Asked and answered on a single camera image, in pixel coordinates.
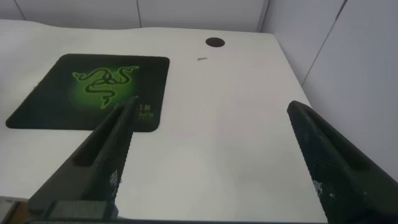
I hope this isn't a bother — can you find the black round cable grommet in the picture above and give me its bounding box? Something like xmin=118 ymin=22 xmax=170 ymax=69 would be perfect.
xmin=205 ymin=37 xmax=226 ymax=49

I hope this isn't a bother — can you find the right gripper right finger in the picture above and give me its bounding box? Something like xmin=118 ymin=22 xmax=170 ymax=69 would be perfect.
xmin=286 ymin=100 xmax=398 ymax=224

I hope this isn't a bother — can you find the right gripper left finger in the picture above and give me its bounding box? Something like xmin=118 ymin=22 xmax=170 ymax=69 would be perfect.
xmin=27 ymin=95 xmax=139 ymax=215

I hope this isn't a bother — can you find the black green snake-logo mouse pad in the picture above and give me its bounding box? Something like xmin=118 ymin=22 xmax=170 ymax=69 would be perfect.
xmin=5 ymin=53 xmax=171 ymax=133

